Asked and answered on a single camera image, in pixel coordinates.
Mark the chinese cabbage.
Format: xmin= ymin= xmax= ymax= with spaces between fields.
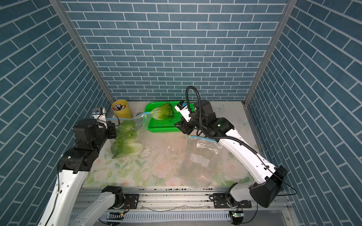
xmin=152 ymin=102 xmax=174 ymax=120
xmin=111 ymin=141 xmax=143 ymax=159
xmin=116 ymin=121 xmax=139 ymax=143

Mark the clear zipper bag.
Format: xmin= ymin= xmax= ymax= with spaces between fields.
xmin=178 ymin=136 xmax=239 ymax=188
xmin=110 ymin=112 xmax=154 ymax=159

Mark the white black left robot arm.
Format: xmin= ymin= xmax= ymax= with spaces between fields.
xmin=38 ymin=118 xmax=125 ymax=226

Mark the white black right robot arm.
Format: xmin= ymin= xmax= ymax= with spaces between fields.
xmin=175 ymin=100 xmax=288 ymax=208

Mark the green plastic basket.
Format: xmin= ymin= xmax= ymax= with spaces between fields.
xmin=144 ymin=101 xmax=183 ymax=133

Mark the yellow pen cup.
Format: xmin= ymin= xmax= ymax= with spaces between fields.
xmin=111 ymin=100 xmax=132 ymax=119

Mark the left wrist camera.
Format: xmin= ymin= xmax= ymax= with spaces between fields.
xmin=91 ymin=107 xmax=107 ymax=129

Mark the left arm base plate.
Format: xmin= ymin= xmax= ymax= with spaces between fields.
xmin=109 ymin=194 xmax=140 ymax=211

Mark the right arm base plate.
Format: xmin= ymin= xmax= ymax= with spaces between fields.
xmin=209 ymin=193 xmax=252 ymax=209

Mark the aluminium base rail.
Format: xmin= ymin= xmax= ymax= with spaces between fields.
xmin=94 ymin=186 xmax=299 ymax=226

